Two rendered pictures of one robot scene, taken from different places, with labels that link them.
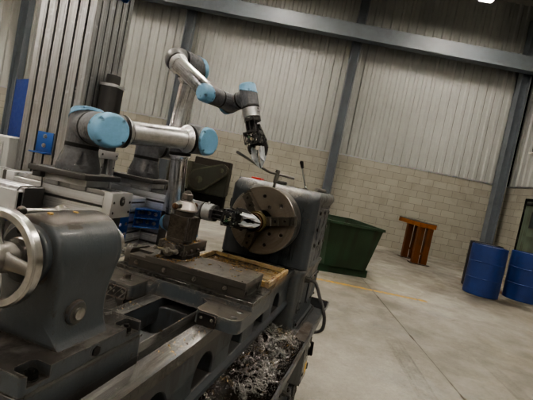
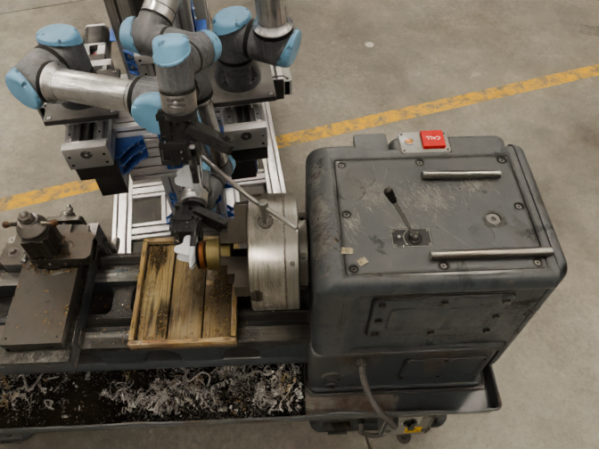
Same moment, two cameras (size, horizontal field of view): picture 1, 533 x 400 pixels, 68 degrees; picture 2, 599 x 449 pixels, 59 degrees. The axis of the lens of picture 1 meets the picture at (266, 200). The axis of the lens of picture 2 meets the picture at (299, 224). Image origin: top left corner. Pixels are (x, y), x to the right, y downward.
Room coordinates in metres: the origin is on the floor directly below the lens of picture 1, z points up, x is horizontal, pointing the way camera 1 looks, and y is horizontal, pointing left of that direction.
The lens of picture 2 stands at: (1.66, -0.78, 2.30)
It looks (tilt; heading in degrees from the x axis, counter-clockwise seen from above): 54 degrees down; 71
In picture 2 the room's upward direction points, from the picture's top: straight up
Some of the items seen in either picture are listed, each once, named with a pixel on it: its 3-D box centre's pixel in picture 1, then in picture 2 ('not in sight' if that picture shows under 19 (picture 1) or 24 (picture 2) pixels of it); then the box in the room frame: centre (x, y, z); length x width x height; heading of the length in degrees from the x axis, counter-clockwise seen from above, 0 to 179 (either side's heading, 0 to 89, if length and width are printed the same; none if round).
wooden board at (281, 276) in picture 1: (237, 268); (187, 289); (1.59, 0.06, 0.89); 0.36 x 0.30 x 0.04; 73
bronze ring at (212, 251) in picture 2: (254, 221); (215, 254); (1.69, 0.03, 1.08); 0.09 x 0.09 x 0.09; 75
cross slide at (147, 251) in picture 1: (191, 267); (50, 278); (1.22, 0.19, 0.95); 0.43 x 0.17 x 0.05; 73
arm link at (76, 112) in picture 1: (86, 125); (62, 51); (1.43, 0.69, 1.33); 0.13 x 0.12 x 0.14; 50
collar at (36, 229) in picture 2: (185, 205); (29, 224); (1.24, 0.25, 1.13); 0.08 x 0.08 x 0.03
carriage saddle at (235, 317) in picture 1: (185, 288); (39, 292); (1.17, 0.19, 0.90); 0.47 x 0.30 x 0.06; 73
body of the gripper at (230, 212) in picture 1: (225, 216); (189, 222); (1.65, 0.16, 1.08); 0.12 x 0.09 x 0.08; 72
